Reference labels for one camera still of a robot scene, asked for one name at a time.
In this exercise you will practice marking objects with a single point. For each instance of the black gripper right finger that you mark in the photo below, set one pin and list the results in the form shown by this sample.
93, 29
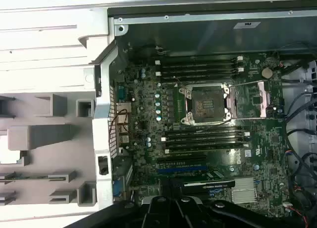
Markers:
193, 213

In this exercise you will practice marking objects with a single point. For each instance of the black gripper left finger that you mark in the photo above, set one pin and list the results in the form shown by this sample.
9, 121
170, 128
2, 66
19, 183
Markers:
158, 213

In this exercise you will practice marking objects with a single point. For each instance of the metal socket cover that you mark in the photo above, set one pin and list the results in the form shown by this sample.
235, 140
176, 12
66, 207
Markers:
263, 97

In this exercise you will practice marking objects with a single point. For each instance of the CPU socket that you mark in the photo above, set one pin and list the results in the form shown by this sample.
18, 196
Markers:
205, 105

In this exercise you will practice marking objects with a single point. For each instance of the black graphics card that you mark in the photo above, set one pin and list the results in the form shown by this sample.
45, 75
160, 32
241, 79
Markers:
210, 184

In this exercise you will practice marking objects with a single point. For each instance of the blue expansion slot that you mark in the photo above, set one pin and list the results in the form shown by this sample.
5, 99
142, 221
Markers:
182, 169

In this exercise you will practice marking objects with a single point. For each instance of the blue VGA port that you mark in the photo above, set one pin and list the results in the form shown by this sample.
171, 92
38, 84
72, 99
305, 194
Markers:
117, 188

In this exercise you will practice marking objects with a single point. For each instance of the black expansion slot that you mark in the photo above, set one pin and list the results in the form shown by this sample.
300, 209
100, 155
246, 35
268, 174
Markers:
182, 160

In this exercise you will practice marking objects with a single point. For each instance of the silver chipset heat sink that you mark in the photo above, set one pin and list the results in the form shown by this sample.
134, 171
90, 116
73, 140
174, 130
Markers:
244, 191

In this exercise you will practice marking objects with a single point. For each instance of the black RAM slot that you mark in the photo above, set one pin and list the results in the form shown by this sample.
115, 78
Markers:
205, 136
205, 130
198, 77
198, 65
205, 142
198, 60
198, 71
205, 148

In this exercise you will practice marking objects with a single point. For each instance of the thin metal locking lever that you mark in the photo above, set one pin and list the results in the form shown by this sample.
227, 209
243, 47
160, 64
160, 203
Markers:
215, 126
178, 82

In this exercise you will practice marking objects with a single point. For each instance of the green motherboard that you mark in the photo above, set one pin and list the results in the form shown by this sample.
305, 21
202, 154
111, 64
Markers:
270, 144

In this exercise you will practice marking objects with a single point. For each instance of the green RAM stick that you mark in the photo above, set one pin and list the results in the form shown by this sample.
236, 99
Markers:
32, 177

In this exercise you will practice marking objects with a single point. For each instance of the grey parts rack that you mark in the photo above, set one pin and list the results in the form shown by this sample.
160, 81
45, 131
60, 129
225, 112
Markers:
47, 136

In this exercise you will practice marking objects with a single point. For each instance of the silver metal drive cage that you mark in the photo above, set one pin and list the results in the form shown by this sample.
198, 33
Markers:
292, 94

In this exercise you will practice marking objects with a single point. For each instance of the round coin battery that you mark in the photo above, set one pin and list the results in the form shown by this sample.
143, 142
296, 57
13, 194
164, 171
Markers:
267, 72

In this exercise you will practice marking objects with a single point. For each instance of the open black PC case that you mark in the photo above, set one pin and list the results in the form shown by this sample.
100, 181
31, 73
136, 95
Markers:
198, 35

